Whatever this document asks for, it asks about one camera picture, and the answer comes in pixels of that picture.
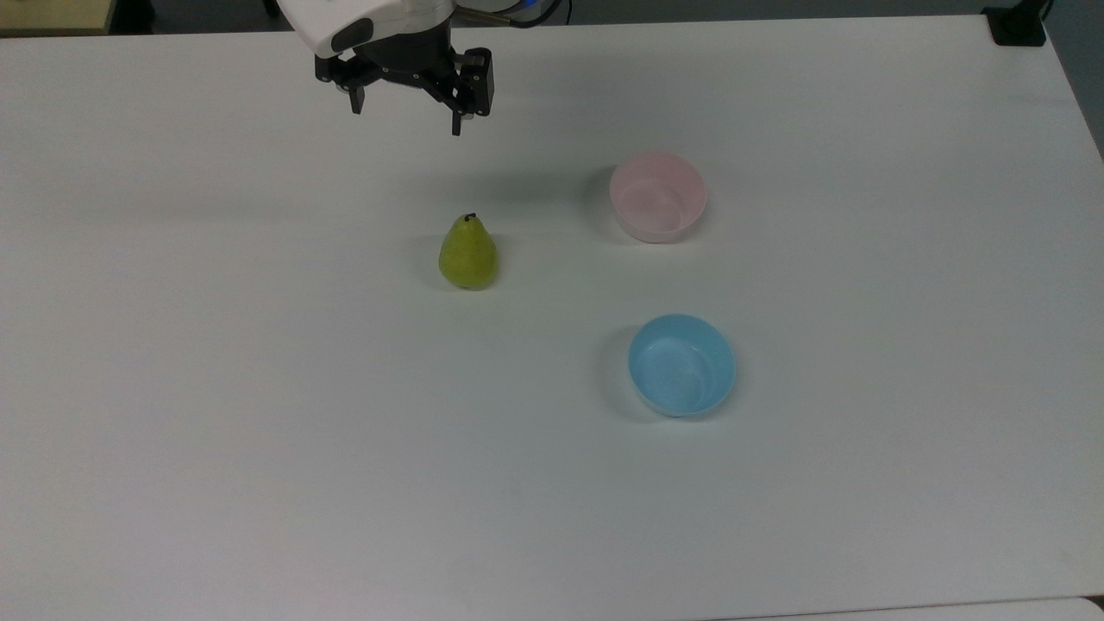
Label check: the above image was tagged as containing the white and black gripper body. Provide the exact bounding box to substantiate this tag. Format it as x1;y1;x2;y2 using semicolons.
278;0;495;118

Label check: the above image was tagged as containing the green pear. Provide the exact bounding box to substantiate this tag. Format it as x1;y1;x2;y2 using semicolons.
438;213;499;291

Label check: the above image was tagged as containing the pink bowl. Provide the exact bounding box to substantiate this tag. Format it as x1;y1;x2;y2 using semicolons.
609;153;708;244

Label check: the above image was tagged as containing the blue bowl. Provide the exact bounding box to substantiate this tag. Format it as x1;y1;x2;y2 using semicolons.
627;313;737;418

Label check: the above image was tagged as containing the light wooden cabinet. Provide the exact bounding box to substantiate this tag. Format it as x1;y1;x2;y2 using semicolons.
0;0;117;37

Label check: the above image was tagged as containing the black table clamp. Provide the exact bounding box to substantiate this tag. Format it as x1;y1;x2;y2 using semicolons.
982;0;1055;47

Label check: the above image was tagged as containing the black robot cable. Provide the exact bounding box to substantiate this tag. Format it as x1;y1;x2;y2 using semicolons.
455;0;572;29

